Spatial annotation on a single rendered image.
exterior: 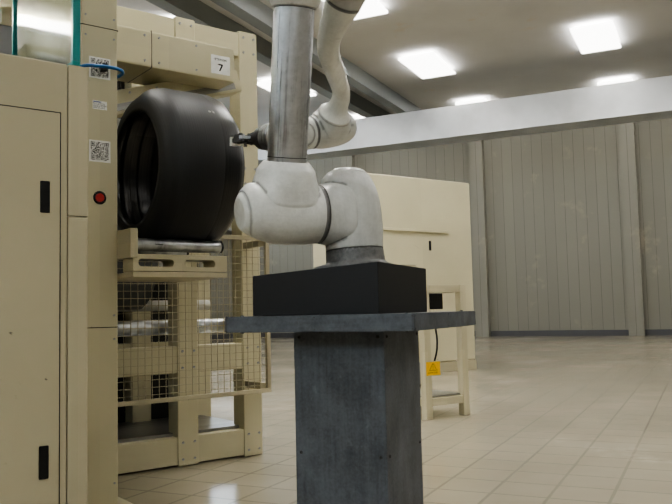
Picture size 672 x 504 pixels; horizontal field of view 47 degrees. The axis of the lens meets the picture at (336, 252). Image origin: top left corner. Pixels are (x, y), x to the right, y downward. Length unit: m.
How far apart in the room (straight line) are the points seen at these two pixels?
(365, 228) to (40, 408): 0.89
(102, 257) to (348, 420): 1.16
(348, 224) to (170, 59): 1.51
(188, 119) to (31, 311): 1.07
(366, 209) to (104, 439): 1.27
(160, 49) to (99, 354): 1.26
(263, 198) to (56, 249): 0.50
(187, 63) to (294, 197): 1.50
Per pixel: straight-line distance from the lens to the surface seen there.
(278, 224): 1.90
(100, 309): 2.73
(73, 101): 2.01
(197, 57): 3.34
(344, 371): 1.94
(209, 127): 2.76
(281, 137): 1.93
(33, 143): 1.96
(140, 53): 3.23
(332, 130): 2.39
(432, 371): 4.69
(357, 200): 2.00
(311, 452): 2.01
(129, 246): 2.66
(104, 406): 2.75
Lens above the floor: 0.66
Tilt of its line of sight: 4 degrees up
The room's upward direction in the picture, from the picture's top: 1 degrees counter-clockwise
